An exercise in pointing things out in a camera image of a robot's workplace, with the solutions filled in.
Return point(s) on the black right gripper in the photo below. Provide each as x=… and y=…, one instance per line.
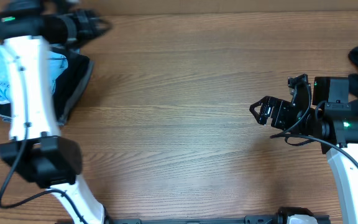
x=268, y=102

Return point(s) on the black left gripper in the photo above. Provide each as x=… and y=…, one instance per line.
x=88, y=30

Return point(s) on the light blue printed t-shirt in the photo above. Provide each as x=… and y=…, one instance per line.
x=57, y=65

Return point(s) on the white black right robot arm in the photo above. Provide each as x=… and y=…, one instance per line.
x=320, y=112

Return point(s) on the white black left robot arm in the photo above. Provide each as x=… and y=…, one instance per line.
x=36, y=149

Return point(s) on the folded grey garment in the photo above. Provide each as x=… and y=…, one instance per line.
x=70, y=86

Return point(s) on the folded black garment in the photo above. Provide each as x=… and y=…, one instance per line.
x=69, y=73

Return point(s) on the cardboard back wall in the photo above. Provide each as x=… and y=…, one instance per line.
x=149, y=7

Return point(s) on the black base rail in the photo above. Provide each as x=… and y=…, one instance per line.
x=284, y=215

